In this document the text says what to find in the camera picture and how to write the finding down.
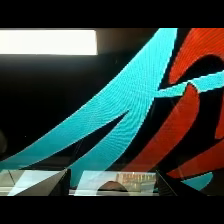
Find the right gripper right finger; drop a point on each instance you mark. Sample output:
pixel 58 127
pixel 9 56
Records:
pixel 165 187

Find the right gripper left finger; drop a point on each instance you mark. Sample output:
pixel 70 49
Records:
pixel 55 186

